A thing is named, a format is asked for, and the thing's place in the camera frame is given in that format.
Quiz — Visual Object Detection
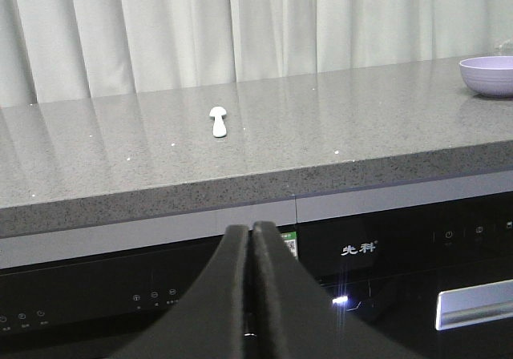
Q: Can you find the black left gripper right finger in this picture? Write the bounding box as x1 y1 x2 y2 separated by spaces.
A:
252 221 417 358

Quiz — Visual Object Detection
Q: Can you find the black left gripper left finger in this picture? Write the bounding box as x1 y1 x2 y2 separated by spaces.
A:
111 225 249 358

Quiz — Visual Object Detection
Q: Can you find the black disinfection drawer cabinet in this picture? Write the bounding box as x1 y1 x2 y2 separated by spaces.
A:
296 193 512 358

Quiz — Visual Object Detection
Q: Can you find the light green plastic spoon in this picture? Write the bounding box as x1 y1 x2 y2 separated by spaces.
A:
209 106 228 138

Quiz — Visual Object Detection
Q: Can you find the black built-in dishwasher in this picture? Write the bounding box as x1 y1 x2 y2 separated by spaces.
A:
0 230 300 359

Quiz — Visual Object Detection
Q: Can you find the purple plastic bowl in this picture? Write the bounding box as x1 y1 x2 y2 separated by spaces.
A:
459 55 512 98

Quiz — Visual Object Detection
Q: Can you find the white curtain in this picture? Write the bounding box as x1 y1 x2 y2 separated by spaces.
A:
1 0 512 107

